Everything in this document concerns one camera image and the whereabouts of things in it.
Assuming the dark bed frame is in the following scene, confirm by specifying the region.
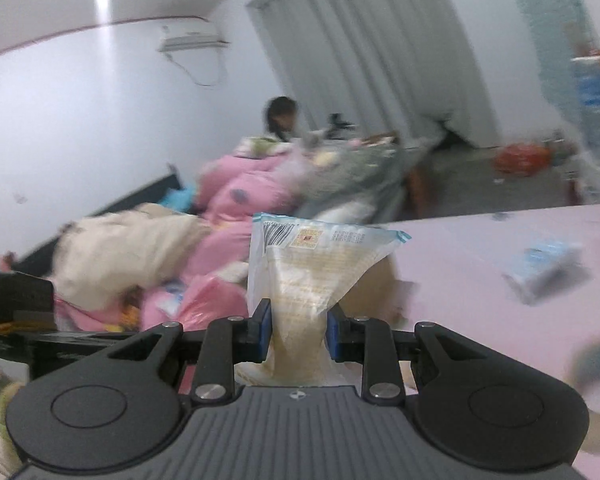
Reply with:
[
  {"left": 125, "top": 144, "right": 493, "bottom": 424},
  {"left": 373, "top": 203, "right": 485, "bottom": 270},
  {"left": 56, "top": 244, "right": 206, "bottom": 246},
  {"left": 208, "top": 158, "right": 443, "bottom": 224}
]
[{"left": 17, "top": 172, "right": 181, "bottom": 273}]

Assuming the orange plastic bag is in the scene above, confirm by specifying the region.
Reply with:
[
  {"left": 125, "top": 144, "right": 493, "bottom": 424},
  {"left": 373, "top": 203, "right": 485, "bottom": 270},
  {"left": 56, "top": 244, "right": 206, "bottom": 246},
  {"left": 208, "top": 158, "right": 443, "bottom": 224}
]
[{"left": 495, "top": 144, "right": 551, "bottom": 176}]

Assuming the large water jug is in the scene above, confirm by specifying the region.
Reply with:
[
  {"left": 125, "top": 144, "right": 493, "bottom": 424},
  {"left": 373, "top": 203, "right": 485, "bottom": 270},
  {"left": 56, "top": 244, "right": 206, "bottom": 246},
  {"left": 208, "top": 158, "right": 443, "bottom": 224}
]
[{"left": 572, "top": 52, "right": 600, "bottom": 171}]

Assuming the beige blanket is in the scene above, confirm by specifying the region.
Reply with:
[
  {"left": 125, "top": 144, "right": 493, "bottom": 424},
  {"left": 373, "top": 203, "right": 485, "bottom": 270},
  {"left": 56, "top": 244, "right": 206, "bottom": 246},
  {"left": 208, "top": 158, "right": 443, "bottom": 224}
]
[{"left": 52, "top": 202, "right": 211, "bottom": 311}]

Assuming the blue white wet wipes pack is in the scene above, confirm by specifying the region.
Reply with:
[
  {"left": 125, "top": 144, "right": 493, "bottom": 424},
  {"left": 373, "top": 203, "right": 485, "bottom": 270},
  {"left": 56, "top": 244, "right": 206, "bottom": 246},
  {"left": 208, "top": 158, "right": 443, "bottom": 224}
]
[{"left": 502, "top": 240, "right": 591, "bottom": 306}]

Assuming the blue floral cloth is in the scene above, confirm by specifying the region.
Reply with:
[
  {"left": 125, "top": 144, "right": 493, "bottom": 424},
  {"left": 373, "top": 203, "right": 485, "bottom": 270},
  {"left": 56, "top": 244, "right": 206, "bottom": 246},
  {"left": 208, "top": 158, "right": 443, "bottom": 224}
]
[{"left": 512, "top": 0, "right": 600, "bottom": 126}]

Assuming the teal cloth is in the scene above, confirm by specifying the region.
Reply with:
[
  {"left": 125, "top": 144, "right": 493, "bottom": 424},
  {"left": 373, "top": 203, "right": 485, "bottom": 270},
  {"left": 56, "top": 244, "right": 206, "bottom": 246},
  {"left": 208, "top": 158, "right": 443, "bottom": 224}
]
[{"left": 160, "top": 187, "right": 201, "bottom": 211}]

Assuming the clear glass cup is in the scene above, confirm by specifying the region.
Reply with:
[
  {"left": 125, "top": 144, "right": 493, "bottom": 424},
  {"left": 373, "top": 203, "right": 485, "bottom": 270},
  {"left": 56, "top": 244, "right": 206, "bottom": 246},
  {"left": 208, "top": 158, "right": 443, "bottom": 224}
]
[{"left": 572, "top": 340, "right": 600, "bottom": 453}]

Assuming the grey blanket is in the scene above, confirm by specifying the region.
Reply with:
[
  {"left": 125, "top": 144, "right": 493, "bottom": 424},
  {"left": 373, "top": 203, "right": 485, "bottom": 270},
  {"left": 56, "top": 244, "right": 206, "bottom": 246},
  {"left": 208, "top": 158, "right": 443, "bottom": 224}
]
[{"left": 280, "top": 142, "right": 421, "bottom": 221}]

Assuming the grey curtain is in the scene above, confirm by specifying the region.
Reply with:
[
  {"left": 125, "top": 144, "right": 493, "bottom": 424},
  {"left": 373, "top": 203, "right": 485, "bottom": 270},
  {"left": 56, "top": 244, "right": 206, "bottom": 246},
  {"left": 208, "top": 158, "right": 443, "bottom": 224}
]
[{"left": 247, "top": 0, "right": 503, "bottom": 151}]

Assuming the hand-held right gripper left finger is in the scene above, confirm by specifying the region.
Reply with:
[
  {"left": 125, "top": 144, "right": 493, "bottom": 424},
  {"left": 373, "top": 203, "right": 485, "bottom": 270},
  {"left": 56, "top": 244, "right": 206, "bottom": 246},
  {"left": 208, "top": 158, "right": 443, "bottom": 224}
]
[{"left": 109, "top": 298, "right": 273, "bottom": 404}]

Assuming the pink quilt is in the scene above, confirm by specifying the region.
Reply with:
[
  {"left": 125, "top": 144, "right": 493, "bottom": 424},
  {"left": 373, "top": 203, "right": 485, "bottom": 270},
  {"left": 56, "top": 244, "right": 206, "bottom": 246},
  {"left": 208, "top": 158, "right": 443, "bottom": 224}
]
[{"left": 55, "top": 152, "right": 306, "bottom": 336}]

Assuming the white air conditioner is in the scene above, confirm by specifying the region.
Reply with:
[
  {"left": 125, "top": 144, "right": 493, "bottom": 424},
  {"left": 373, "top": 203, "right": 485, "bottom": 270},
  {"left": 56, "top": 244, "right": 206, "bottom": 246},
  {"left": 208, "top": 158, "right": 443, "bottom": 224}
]
[{"left": 156, "top": 24, "right": 231, "bottom": 53}]

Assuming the clear packet of beige sticks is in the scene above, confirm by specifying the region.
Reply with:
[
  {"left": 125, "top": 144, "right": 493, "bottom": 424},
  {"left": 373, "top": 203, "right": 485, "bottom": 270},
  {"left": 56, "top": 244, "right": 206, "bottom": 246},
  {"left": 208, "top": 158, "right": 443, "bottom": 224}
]
[{"left": 247, "top": 212, "right": 412, "bottom": 388}]

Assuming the air conditioner cable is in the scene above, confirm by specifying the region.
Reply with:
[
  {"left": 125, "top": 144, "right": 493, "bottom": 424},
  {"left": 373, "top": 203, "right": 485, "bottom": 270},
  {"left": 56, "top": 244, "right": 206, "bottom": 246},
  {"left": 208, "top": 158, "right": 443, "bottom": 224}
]
[{"left": 167, "top": 50, "right": 228, "bottom": 88}]

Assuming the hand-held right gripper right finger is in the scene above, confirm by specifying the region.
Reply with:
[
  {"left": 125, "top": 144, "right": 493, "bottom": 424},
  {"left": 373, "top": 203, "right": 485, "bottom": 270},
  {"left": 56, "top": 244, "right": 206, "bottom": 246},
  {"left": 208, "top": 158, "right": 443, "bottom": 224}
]
[{"left": 326, "top": 305, "right": 486, "bottom": 404}]

